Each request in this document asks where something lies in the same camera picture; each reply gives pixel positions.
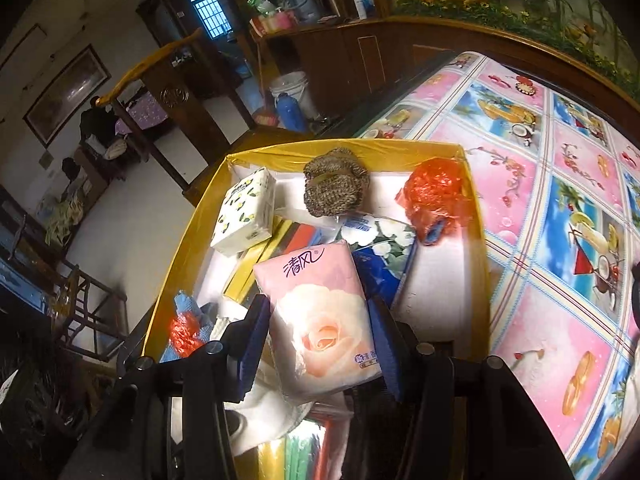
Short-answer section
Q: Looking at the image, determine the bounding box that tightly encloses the blue floral tissue pack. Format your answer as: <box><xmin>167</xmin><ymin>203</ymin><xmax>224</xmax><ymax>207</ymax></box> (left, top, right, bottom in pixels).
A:
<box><xmin>340</xmin><ymin>212</ymin><xmax>418</xmax><ymax>311</ymax></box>

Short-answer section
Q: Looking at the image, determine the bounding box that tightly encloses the fruit and flower printed tablecloth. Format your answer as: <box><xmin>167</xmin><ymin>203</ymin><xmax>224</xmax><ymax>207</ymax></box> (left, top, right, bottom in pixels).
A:
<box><xmin>352</xmin><ymin>50</ymin><xmax>640</xmax><ymax>480</ymax></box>

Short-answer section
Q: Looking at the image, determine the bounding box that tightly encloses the yellow green sponge cloth packet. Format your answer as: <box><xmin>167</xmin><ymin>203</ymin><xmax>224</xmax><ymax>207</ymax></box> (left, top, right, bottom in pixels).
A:
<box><xmin>255</xmin><ymin>400</ymin><xmax>351</xmax><ymax>480</ymax></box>

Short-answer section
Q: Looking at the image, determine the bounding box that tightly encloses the flower and bamboo mural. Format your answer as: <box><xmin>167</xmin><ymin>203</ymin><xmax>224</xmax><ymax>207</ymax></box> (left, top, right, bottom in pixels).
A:
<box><xmin>387</xmin><ymin>0</ymin><xmax>640</xmax><ymax>101</ymax></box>

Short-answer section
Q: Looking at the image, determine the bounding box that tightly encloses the pink rose tissue pack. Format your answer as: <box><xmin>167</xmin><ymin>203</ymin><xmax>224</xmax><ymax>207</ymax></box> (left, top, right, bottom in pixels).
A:
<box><xmin>252</xmin><ymin>240</ymin><xmax>383</xmax><ymax>406</ymax></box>

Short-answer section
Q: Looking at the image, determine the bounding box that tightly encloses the blue flask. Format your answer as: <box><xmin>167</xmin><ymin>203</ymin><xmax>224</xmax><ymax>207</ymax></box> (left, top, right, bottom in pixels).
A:
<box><xmin>276</xmin><ymin>92</ymin><xmax>308</xmax><ymax>133</ymax></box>

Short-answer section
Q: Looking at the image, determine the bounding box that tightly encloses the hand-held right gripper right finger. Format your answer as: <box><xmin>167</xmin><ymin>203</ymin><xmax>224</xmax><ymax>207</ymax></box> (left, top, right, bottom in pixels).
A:
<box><xmin>367</xmin><ymin>296</ymin><xmax>576</xmax><ymax>480</ymax></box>

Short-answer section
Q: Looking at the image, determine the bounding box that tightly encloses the dark wooden chair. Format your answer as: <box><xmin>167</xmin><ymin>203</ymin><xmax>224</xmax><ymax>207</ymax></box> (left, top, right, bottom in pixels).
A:
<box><xmin>47</xmin><ymin>265</ymin><xmax>131</xmax><ymax>361</ymax></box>

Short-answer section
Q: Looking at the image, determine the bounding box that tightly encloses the blue cloth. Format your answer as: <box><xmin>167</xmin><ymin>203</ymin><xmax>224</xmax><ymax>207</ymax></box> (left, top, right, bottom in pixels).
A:
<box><xmin>160</xmin><ymin>290</ymin><xmax>221</xmax><ymax>363</ymax></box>

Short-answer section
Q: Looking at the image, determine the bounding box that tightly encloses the framed wall picture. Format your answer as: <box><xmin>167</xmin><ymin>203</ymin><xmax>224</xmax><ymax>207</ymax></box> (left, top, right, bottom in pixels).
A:
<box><xmin>22</xmin><ymin>45</ymin><xmax>112</xmax><ymax>148</ymax></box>

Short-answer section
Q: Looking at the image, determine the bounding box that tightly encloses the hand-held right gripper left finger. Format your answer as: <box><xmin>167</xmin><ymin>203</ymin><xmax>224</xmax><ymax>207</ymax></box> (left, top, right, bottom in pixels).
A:
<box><xmin>60</xmin><ymin>295</ymin><xmax>272</xmax><ymax>480</ymax></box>

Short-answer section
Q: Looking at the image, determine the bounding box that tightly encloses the orange plastic bag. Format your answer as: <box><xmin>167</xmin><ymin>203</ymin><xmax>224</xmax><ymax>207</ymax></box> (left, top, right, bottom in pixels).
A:
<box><xmin>167</xmin><ymin>312</ymin><xmax>206</xmax><ymax>358</ymax></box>
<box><xmin>395</xmin><ymin>157</ymin><xmax>473</xmax><ymax>246</ymax></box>

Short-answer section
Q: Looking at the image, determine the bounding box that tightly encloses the white toilet paper roll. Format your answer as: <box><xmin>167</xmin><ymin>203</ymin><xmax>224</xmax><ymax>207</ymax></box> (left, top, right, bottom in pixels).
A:
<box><xmin>227</xmin><ymin>365</ymin><xmax>321</xmax><ymax>456</ymax></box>

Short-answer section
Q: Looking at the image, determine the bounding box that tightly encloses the white plastic bucket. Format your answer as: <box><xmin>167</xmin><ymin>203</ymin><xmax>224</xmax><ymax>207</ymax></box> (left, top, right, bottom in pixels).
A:
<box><xmin>269</xmin><ymin>71</ymin><xmax>321</xmax><ymax>121</ymax></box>

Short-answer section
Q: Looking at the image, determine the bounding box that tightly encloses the barred window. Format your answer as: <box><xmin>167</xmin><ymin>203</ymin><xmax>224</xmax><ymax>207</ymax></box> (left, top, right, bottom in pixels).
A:
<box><xmin>185</xmin><ymin>0</ymin><xmax>233</xmax><ymax>41</ymax></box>

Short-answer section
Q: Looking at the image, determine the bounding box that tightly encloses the carved wooden chair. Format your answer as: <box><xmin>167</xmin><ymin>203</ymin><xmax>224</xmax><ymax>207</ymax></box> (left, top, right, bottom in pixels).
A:
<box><xmin>97</xmin><ymin>27</ymin><xmax>261</xmax><ymax>206</ymax></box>

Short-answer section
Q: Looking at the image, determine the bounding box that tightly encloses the multicoloured cloth pack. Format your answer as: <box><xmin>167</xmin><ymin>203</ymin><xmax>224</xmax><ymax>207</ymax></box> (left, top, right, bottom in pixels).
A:
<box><xmin>222</xmin><ymin>217</ymin><xmax>326</xmax><ymax>301</ymax></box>

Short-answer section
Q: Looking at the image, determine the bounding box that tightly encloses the yellow cardboard box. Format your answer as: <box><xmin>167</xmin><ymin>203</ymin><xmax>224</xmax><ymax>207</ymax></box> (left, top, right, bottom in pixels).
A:
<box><xmin>142</xmin><ymin>137</ymin><xmax>493</xmax><ymax>480</ymax></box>

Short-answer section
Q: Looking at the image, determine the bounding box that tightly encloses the pink box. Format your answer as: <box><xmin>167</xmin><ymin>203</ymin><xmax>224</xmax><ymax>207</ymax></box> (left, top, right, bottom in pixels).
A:
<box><xmin>250</xmin><ymin>10</ymin><xmax>296</xmax><ymax>36</ymax></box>

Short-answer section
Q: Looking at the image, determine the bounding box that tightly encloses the lemon print tissue pack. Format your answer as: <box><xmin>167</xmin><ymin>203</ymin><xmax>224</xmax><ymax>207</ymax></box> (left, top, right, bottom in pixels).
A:
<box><xmin>210</xmin><ymin>167</ymin><xmax>277</xmax><ymax>257</ymax></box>

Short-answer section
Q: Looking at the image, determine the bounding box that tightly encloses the brown knitted scrubber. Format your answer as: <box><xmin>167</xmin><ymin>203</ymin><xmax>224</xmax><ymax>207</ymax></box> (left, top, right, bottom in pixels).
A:
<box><xmin>302</xmin><ymin>147</ymin><xmax>371</xmax><ymax>218</ymax></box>

